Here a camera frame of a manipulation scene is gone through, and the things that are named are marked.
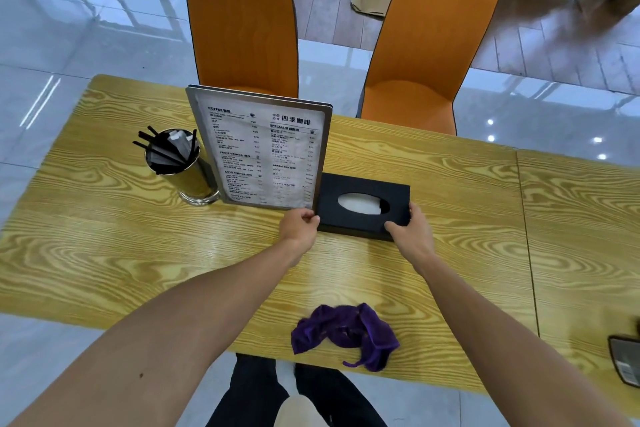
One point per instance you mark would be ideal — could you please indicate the flat brown cardboard piece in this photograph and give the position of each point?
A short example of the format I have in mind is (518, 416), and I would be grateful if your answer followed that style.
(371, 1)

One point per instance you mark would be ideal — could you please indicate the person's left thumb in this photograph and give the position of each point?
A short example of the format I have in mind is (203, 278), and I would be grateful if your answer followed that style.
(311, 219)

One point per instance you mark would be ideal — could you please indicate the person's right hand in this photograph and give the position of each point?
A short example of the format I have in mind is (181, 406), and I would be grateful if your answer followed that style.
(413, 236)

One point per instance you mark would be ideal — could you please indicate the metal framed menu stand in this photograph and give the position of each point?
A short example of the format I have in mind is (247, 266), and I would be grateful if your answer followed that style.
(262, 149)

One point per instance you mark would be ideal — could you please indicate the bundle of black straws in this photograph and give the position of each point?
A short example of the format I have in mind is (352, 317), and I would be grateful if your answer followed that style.
(167, 149)

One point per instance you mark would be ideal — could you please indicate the orange chair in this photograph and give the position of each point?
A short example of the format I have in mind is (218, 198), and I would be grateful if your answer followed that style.
(245, 31)
(425, 56)

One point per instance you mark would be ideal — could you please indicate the black tissue box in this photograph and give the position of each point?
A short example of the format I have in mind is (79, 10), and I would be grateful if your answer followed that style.
(361, 209)

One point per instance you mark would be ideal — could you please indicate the person's right forearm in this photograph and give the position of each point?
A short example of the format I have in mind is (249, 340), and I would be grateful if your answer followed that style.
(510, 341)

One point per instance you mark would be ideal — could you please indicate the person's left forearm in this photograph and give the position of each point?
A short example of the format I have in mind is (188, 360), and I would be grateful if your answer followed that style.
(150, 341)

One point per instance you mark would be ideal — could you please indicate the grey device with label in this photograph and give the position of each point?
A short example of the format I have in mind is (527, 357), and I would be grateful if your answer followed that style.
(625, 360)

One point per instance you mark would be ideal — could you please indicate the white tissue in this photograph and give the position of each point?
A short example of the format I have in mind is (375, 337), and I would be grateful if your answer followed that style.
(361, 203)

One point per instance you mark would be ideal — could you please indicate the person's white shoe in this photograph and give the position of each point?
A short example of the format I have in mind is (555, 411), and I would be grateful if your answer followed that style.
(300, 412)

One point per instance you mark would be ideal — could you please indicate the metal straw holder cup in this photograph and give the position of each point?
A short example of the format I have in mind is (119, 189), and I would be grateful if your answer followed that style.
(186, 176)

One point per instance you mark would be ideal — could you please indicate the purple cloth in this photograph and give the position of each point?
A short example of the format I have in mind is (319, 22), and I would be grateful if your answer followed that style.
(350, 334)

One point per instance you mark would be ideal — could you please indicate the person's legs in black trousers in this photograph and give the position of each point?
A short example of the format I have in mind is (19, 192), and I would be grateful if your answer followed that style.
(295, 394)

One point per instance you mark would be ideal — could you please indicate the person's right thumb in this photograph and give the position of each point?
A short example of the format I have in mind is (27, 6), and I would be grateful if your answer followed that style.
(396, 227)

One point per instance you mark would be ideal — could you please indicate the person's left hand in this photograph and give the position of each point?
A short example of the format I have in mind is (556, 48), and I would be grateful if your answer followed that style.
(296, 230)

